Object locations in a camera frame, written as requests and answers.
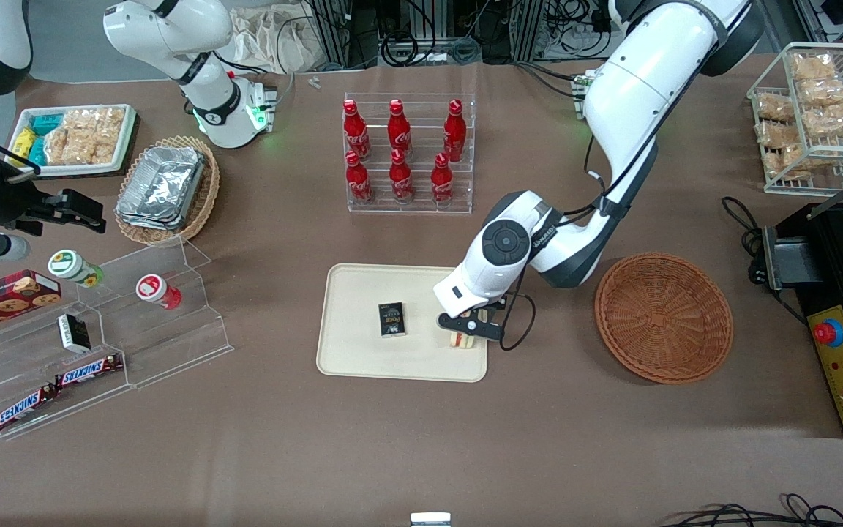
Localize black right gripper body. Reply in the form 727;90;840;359
0;165;53;236

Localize triangular sandwich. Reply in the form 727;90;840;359
449;310;487;351

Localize white rectangular snack tray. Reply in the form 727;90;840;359
6;104;137;176

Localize beige plastic tray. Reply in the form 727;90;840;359
316;263;489;383

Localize light tan wicker basket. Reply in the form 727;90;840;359
114;135;221;246

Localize orange-brown wicker basket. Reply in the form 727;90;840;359
594;253;734;385

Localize green drink bottle sunflower lid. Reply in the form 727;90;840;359
48;249;105;288

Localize clear rice cracker pack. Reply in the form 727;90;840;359
42;126;119;167
63;108;127;140

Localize small black card box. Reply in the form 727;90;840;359
378;302;408;338

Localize stacked aluminium foil trays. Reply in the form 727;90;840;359
116;145;207;232

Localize red cookie box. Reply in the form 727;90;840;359
0;269;62;339

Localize red drink bottle white lid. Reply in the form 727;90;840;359
135;274;183;310

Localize small black white box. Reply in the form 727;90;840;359
58;313;91;354

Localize clear acrylic bottle rack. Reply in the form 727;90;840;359
343;92;475;215

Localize red cola bottle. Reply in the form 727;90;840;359
443;99;468;163
389;149;415;203
345;150;374;206
431;152;455;206
343;99;372;162
388;99;413;158

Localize Snickers chocolate bar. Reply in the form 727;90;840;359
54;354;124;389
0;384;60;433

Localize clear acrylic step stand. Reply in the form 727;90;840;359
0;236;234;441

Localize beige cloth bag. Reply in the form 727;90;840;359
228;6;320;74

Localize clear fried snack pack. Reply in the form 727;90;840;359
764;145;832;181
756;121;803;147
798;77;843;107
790;53;838;81
754;94;795;122
802;102;843;140

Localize black countertop appliance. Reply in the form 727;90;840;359
776;165;843;440

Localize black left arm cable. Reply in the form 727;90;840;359
498;44;693;353

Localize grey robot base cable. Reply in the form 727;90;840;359
274;70;296;112

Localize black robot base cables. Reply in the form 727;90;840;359
515;60;585;100

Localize black coiled cable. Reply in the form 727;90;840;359
381;31;419;68

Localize black appliance power cable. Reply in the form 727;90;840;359
722;196;770;286

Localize aluminium frame rack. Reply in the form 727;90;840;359
308;0;382;70
509;0;612;65

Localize grey metal appliance handle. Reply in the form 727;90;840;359
762;225;825;291

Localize black floor cable bundle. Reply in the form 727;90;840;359
659;494;843;527

